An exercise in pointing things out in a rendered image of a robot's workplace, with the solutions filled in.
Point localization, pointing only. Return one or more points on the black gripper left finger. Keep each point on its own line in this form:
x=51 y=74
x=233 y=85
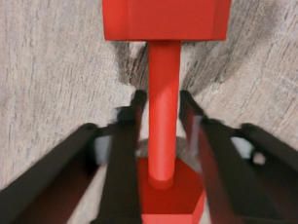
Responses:
x=55 y=189

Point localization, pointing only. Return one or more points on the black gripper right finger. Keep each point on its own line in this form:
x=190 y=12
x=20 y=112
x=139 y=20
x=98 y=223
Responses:
x=222 y=159

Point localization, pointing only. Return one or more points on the red dumbbell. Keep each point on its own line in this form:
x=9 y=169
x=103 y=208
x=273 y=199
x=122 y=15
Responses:
x=172 y=194

